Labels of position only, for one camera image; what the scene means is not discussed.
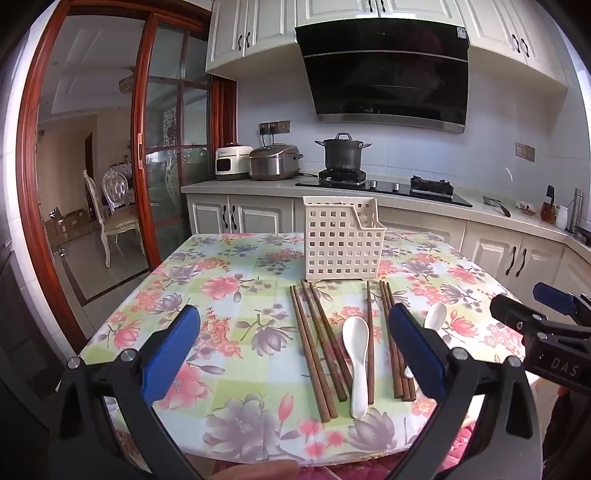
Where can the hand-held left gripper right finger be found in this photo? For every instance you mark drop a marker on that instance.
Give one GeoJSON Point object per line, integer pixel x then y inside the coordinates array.
{"type": "Point", "coordinates": [418, 353]}

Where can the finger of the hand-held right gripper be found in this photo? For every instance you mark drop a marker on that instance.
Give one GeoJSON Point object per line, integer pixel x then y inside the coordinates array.
{"type": "Point", "coordinates": [515, 314]}
{"type": "Point", "coordinates": [556, 297]}

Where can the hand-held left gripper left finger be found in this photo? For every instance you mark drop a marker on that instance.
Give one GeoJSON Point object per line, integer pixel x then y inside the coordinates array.
{"type": "Point", "coordinates": [171, 350]}

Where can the white ceramic spoon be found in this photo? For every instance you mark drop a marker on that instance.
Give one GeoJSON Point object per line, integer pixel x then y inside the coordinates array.
{"type": "Point", "coordinates": [435, 316]}
{"type": "Point", "coordinates": [355, 341]}

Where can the white plastic lattice basket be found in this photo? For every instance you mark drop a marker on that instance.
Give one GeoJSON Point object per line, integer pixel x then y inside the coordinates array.
{"type": "Point", "coordinates": [344, 249]}

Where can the small white cup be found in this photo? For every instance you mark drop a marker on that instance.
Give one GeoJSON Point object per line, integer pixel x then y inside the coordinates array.
{"type": "Point", "coordinates": [561, 219]}

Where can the amber oil bottle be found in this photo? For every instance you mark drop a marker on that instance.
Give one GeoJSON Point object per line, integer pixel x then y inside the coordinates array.
{"type": "Point", "coordinates": [548, 210]}

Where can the steel thermos flask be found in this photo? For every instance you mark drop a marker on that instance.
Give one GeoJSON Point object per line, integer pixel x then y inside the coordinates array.
{"type": "Point", "coordinates": [576, 210]}

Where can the small red white packet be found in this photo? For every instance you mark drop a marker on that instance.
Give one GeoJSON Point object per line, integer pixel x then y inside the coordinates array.
{"type": "Point", "coordinates": [526, 207]}

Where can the pink floral cloth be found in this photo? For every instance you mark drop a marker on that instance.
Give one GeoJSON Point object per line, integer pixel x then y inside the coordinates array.
{"type": "Point", "coordinates": [466, 447]}

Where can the white carved dining chair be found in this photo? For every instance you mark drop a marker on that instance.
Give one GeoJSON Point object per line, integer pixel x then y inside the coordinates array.
{"type": "Point", "coordinates": [115, 184]}
{"type": "Point", "coordinates": [115, 228]}

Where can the white base cabinets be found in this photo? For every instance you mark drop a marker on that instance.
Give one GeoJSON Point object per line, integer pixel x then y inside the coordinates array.
{"type": "Point", "coordinates": [258, 214]}

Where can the cardboard boxes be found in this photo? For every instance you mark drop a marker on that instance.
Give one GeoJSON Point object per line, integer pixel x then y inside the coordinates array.
{"type": "Point", "coordinates": [69, 224]}

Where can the black glass gas hob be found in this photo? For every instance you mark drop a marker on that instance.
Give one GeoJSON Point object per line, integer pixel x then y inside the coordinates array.
{"type": "Point", "coordinates": [392, 188]}

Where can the beige stone countertop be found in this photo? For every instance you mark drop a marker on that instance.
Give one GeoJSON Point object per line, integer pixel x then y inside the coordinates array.
{"type": "Point", "coordinates": [258, 185]}

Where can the white rice cooker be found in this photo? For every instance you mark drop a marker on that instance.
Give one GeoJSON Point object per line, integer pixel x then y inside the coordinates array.
{"type": "Point", "coordinates": [231, 164]}

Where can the dark grey lidded stockpot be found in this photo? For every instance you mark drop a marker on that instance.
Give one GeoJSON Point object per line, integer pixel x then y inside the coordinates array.
{"type": "Point", "coordinates": [342, 154]}

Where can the silver rice cooker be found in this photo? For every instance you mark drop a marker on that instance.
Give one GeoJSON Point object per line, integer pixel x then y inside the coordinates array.
{"type": "Point", "coordinates": [274, 164]}

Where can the red framed glass sliding door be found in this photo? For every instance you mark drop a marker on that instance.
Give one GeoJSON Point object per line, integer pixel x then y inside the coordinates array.
{"type": "Point", "coordinates": [166, 115]}

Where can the ceiling lamp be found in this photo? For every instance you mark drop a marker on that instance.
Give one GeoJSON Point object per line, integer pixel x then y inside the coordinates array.
{"type": "Point", "coordinates": [128, 84]}

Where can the black glass range hood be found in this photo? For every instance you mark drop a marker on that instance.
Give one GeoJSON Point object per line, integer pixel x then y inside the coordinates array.
{"type": "Point", "coordinates": [383, 69]}

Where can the brass single wall outlet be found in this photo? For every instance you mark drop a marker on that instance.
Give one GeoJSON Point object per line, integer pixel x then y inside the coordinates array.
{"type": "Point", "coordinates": [525, 151]}

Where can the red wooden door frame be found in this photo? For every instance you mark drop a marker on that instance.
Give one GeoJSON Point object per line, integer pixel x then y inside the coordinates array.
{"type": "Point", "coordinates": [34, 184]}

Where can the brass triple wall outlet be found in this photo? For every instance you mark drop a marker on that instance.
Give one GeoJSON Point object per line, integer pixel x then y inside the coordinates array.
{"type": "Point", "coordinates": [274, 126]}

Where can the white wall cabinets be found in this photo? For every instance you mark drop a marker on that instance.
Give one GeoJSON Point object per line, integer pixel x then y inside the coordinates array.
{"type": "Point", "coordinates": [231, 37]}

